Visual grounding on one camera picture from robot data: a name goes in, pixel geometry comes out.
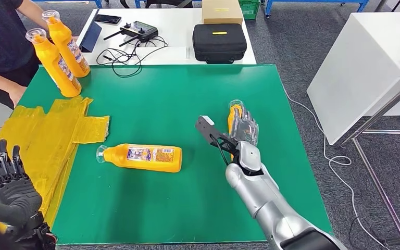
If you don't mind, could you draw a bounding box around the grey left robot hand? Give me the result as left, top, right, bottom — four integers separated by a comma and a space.
0, 134, 44, 227

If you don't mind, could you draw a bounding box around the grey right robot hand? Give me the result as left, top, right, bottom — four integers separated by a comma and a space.
229, 106, 260, 147

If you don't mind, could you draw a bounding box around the person's right hand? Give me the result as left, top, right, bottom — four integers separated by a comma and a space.
7, 84, 28, 108

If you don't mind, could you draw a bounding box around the orange detergent bottle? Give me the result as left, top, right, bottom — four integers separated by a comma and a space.
95, 143, 183, 173
24, 27, 82, 98
227, 99, 253, 162
41, 9, 91, 79

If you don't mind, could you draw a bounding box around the dark blue tablet case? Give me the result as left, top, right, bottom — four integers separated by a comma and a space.
77, 21, 103, 53

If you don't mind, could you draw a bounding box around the black smartphone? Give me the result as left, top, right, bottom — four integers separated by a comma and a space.
93, 14, 122, 25

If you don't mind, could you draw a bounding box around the yellow taped cardboard sheet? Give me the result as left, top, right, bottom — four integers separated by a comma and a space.
0, 96, 111, 235

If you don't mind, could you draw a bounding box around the person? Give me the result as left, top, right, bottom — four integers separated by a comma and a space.
0, 0, 80, 109

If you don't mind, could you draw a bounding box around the black remote controller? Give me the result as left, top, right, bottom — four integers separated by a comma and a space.
103, 20, 159, 47

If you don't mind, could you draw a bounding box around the green table mat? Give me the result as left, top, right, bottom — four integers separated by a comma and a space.
19, 64, 333, 245

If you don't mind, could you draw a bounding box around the black carrying case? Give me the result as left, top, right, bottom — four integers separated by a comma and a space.
192, 23, 247, 65

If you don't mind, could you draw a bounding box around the black office chair base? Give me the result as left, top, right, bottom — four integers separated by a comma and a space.
119, 0, 193, 8

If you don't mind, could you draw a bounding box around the brown cardboard box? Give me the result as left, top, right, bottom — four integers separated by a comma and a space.
202, 0, 244, 26

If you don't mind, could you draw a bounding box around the green plastic crate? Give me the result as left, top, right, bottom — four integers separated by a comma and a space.
237, 0, 260, 20

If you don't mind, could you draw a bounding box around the large white table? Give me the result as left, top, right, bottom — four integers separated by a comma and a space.
306, 12, 400, 146

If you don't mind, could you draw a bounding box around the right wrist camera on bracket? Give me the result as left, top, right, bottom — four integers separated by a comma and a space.
195, 115, 239, 156

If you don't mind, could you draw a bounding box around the black cable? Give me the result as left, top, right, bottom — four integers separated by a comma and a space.
95, 35, 169, 78

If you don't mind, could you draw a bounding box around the blue metal frame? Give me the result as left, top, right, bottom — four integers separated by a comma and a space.
93, 0, 141, 9
263, 0, 369, 17

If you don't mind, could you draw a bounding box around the white floor cable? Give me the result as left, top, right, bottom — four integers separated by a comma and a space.
282, 85, 391, 250

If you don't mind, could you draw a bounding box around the steel stand frame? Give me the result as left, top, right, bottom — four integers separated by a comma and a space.
337, 59, 400, 246

